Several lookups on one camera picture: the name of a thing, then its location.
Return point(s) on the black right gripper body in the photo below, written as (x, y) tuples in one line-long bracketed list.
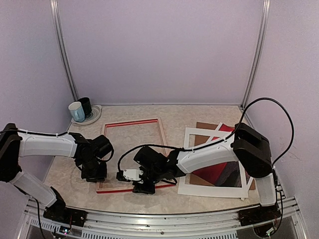
[(153, 174)]

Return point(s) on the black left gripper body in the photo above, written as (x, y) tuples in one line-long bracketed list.
[(91, 171)]

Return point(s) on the red wooden picture frame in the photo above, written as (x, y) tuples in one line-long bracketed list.
[(107, 189)]

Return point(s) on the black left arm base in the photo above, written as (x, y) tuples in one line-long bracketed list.
[(70, 216)]

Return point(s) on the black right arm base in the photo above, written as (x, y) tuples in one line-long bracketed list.
[(258, 214)]

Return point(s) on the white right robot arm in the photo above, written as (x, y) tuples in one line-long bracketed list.
[(243, 144)]

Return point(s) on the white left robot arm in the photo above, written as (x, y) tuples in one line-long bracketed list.
[(88, 156)]

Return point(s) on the red and black photo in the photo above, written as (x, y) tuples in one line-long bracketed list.
[(220, 175)]

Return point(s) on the white round plate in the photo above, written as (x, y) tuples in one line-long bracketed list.
[(92, 117)]

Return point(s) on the light blue mug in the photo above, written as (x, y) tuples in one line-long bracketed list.
[(77, 112)]

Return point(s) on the dark green mug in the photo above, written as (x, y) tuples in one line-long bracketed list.
[(86, 105)]

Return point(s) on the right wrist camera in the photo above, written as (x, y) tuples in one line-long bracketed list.
[(130, 175)]

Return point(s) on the aluminium front rail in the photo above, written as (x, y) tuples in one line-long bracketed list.
[(225, 224)]

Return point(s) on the left aluminium corner post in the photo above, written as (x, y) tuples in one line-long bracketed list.
[(62, 48)]

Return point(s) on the aluminium corner post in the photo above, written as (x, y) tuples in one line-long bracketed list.
[(258, 52), (62, 48)]

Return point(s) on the right aluminium corner post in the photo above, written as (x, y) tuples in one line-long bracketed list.
[(258, 52)]

